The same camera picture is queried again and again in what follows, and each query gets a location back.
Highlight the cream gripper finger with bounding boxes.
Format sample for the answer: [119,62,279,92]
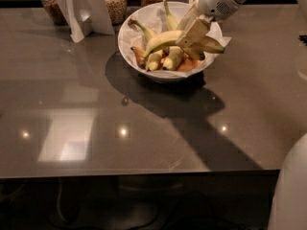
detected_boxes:
[177,0,201,31]
[176,17,211,47]

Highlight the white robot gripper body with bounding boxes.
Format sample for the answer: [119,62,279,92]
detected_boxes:
[198,0,240,21]

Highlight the large yellow banana with sticker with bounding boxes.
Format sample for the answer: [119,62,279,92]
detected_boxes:
[153,30,224,54]

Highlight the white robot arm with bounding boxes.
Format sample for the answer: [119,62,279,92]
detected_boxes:
[176,0,307,230]

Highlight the yellow banana back upright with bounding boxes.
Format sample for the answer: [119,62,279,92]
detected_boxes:
[163,0,177,31]

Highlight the yellow banana right short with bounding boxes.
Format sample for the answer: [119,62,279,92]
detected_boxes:
[183,47,205,60]

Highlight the yellow banana short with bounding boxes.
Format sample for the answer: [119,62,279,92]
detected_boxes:
[183,47,205,60]
[162,46,183,71]

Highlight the white ceramic bowl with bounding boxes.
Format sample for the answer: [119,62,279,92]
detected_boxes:
[118,3,218,83]

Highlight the yellow banana centre short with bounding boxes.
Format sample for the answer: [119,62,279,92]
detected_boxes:
[162,46,183,71]

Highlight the yellow banana left curved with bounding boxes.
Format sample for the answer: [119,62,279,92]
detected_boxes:
[128,17,164,71]

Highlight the orange fruit pieces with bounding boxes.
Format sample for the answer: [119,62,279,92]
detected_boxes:
[177,57,201,72]

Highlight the glass jar light grains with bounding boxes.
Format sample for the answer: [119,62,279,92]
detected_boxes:
[105,0,127,25]

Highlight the white card sign stand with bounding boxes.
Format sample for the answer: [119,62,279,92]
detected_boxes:
[56,0,114,43]

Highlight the glass jar left dark nuts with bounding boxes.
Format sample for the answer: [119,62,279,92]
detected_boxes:
[40,0,67,25]

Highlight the black cable under table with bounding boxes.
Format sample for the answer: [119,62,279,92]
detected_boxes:
[0,179,272,230]

